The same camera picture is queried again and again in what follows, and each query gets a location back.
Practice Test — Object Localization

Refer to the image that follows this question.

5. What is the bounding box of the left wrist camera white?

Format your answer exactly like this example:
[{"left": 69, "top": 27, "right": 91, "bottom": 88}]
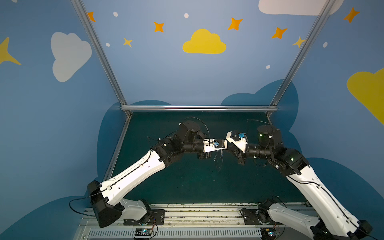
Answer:
[{"left": 203, "top": 139, "right": 228, "bottom": 153}]

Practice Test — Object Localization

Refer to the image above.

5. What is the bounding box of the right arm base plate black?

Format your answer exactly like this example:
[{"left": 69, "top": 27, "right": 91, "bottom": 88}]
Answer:
[{"left": 240, "top": 208, "right": 279, "bottom": 225}]

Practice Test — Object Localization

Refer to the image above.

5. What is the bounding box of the green circuit board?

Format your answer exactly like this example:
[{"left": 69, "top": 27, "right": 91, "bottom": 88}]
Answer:
[
  {"left": 261, "top": 228, "right": 278, "bottom": 240},
  {"left": 134, "top": 228, "right": 154, "bottom": 239}
]

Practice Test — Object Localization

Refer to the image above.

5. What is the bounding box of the right diagonal aluminium frame post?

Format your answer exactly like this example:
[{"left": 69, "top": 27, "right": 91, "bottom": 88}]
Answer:
[{"left": 266, "top": 0, "right": 337, "bottom": 119}]

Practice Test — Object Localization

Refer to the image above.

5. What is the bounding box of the left green circuit board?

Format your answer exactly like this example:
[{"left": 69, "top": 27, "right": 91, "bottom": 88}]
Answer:
[{"left": 134, "top": 228, "right": 154, "bottom": 239}]

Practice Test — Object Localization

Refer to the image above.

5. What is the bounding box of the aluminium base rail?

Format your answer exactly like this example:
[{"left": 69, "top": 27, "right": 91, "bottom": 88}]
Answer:
[{"left": 74, "top": 203, "right": 308, "bottom": 240}]

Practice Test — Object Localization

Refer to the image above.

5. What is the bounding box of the right green circuit board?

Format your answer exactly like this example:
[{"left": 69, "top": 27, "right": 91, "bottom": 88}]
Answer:
[{"left": 261, "top": 228, "right": 278, "bottom": 240}]

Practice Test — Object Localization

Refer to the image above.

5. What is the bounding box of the left diagonal aluminium frame post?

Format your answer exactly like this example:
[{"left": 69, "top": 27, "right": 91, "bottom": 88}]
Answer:
[{"left": 71, "top": 0, "right": 127, "bottom": 106}]

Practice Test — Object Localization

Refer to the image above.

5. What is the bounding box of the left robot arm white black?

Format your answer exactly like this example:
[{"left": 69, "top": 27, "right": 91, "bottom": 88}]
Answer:
[{"left": 88, "top": 121, "right": 228, "bottom": 228}]

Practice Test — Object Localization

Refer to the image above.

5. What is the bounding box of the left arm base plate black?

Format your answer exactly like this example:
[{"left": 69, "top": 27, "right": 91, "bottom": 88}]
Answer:
[{"left": 123, "top": 210, "right": 165, "bottom": 226}]

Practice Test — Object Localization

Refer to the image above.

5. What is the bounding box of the back horizontal aluminium frame bar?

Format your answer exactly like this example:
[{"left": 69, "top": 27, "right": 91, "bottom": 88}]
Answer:
[{"left": 121, "top": 105, "right": 278, "bottom": 112}]

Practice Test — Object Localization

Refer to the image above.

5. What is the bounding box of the diagonal aluminium frame post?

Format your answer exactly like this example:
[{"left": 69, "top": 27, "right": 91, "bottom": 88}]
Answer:
[
  {"left": 266, "top": 0, "right": 337, "bottom": 119},
  {"left": 71, "top": 0, "right": 127, "bottom": 106}
]

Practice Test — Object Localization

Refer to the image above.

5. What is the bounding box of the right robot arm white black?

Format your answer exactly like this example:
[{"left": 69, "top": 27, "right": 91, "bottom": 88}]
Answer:
[{"left": 226, "top": 125, "right": 373, "bottom": 240}]

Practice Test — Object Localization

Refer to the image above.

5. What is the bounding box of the white slotted cable duct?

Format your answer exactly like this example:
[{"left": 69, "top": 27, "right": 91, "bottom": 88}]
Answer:
[{"left": 84, "top": 228, "right": 262, "bottom": 240}]

